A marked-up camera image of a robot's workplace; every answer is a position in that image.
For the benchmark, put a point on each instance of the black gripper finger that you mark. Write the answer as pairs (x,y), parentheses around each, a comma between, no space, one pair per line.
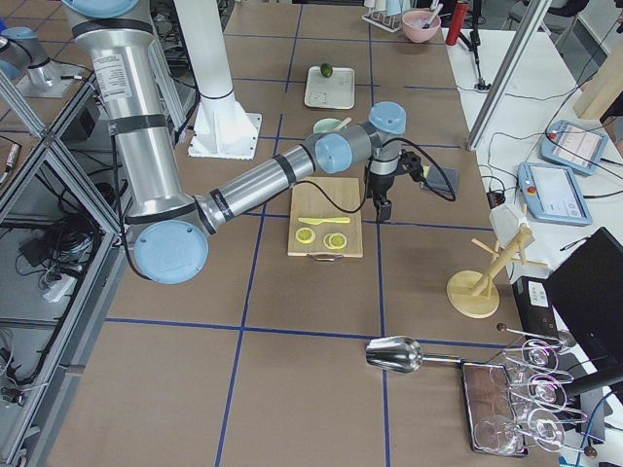
(383,210)

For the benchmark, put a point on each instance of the grey folded cloth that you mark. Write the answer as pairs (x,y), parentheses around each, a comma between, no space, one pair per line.
(436,181)

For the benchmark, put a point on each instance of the metal scoop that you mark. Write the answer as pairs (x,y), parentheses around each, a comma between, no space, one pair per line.
(403,355)

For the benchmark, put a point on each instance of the red bottle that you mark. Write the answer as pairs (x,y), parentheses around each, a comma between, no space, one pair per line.
(457,20)

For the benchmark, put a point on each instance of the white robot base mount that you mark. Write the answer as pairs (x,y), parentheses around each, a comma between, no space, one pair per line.
(222,128)

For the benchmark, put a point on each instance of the white plastic spoon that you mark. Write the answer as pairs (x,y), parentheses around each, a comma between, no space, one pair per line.
(342,124)

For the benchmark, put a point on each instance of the pink bowl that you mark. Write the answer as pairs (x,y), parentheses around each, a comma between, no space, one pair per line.
(418,26)

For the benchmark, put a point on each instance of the lower back lemon slice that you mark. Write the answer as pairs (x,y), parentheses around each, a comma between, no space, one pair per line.
(327,239)

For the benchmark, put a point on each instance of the light green bowl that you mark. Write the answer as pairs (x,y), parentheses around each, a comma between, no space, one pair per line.
(326,125)

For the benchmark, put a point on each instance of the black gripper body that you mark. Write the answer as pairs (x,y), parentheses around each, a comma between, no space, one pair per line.
(380,185)

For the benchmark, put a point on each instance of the black laptop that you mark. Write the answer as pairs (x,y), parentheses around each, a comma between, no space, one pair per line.
(586,291)

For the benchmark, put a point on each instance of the aluminium frame post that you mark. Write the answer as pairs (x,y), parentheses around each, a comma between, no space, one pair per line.
(533,17)

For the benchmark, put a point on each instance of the yellow plastic knife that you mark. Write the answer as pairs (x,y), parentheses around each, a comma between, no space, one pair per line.
(319,221)

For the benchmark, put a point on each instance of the green avocado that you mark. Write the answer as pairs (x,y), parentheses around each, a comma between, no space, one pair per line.
(326,70)

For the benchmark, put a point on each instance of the blue teach pendant far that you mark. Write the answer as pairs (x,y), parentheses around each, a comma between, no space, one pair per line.
(575,146)

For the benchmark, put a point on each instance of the bamboo cutting board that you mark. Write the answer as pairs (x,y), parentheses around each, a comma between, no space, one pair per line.
(324,197)

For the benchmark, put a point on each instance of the blue teach pendant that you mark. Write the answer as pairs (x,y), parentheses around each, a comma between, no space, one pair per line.
(575,146)
(552,194)

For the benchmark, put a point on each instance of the upper lemon slice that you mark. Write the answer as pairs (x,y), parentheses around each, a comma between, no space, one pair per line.
(305,235)

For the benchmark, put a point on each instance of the wooden mug tree stand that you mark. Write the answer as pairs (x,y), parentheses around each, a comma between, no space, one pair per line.
(473,293)

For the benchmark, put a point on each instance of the white bear print tray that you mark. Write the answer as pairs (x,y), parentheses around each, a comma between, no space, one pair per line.
(335,92)

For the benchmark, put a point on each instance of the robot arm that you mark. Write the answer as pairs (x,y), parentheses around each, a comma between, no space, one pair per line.
(180,198)

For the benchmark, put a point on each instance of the wine glass rack tray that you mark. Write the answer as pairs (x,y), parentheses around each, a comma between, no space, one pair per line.
(519,399)

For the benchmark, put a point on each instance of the blue teach pendant near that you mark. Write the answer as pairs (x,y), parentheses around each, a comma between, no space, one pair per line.
(552,194)

